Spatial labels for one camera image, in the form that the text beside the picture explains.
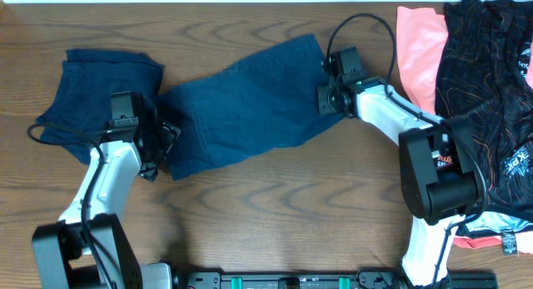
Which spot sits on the pink garment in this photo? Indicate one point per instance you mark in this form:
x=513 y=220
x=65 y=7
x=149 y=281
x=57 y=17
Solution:
x=421 y=35

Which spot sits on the black patterned shirt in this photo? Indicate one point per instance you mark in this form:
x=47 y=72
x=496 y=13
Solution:
x=480 y=80

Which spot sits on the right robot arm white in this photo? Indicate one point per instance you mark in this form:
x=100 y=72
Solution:
x=441 y=181

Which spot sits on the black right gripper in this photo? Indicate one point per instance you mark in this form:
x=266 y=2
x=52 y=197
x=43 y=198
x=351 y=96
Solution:
x=321 y=101

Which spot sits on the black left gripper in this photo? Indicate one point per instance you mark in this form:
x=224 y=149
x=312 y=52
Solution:
x=168 y=134

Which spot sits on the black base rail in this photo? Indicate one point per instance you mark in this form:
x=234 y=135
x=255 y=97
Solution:
x=291 y=280

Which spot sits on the folded navy shorts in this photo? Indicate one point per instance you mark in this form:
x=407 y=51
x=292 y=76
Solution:
x=89 y=78

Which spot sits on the navy blue shorts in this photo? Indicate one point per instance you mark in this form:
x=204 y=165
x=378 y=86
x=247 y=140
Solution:
x=264 y=101

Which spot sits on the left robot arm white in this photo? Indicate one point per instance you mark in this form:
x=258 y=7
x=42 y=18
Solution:
x=87 y=246

